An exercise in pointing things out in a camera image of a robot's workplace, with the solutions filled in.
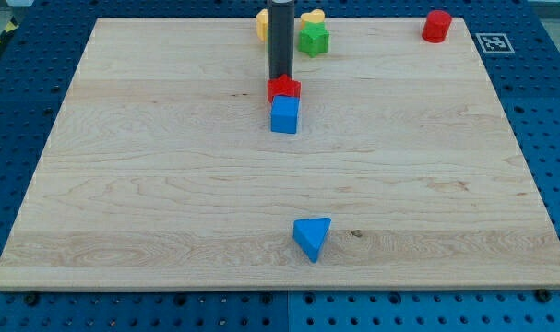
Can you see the blue triangle block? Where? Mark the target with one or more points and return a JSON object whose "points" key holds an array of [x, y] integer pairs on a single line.
{"points": [[310, 235]]}

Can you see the yellow block behind rod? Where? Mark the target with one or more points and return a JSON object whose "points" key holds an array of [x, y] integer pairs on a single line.
{"points": [[262, 25]]}

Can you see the yellow heart block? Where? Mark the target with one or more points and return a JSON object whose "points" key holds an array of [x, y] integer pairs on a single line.
{"points": [[314, 16]]}

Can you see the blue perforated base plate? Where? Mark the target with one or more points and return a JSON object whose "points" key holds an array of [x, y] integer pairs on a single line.
{"points": [[38, 62]]}

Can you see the red cylinder block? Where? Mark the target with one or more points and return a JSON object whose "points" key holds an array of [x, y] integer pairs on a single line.
{"points": [[436, 26]]}

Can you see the light wooden board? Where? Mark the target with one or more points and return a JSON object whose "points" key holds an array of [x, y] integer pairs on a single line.
{"points": [[161, 172]]}

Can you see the red star block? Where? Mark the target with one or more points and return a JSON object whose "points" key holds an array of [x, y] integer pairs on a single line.
{"points": [[284, 86]]}

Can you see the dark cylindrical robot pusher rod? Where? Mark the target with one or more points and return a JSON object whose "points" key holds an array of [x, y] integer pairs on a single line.
{"points": [[280, 37]]}

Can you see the blue cube block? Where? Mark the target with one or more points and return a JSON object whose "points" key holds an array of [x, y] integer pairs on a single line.
{"points": [[284, 114]]}

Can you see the green star block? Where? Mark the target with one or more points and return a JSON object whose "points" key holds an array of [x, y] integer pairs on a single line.
{"points": [[313, 39]]}

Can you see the white fiducial marker tag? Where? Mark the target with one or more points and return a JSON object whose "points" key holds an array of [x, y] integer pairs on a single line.
{"points": [[494, 43]]}

